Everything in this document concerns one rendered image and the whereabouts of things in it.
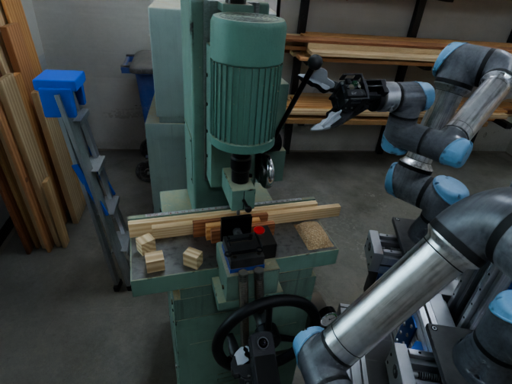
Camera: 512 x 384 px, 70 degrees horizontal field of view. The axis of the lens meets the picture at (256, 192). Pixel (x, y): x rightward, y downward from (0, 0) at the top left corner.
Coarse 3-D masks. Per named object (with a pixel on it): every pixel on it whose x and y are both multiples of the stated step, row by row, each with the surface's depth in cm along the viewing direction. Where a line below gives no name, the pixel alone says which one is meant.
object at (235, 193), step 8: (224, 168) 111; (224, 176) 110; (224, 184) 111; (232, 184) 104; (240, 184) 104; (248, 184) 105; (224, 192) 112; (232, 192) 101; (240, 192) 102; (248, 192) 103; (232, 200) 103; (240, 200) 103; (248, 200) 104; (232, 208) 104; (240, 208) 105
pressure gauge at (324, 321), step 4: (324, 308) 117; (328, 308) 117; (332, 308) 117; (320, 312) 117; (324, 312) 116; (328, 312) 115; (332, 312) 115; (336, 312) 117; (320, 316) 116; (324, 316) 115; (328, 316) 116; (332, 316) 117; (336, 316) 117; (324, 320) 117; (328, 320) 117; (332, 320) 118; (324, 324) 118; (328, 324) 119
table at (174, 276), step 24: (168, 240) 107; (192, 240) 108; (288, 240) 111; (144, 264) 98; (168, 264) 99; (216, 264) 100; (288, 264) 107; (312, 264) 110; (144, 288) 96; (168, 288) 98; (216, 288) 97
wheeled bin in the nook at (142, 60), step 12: (132, 60) 267; (144, 60) 256; (132, 72) 248; (144, 72) 248; (144, 84) 256; (144, 96) 261; (144, 108) 267; (144, 120) 274; (144, 144) 324; (144, 156) 330; (144, 168) 294; (144, 180) 298
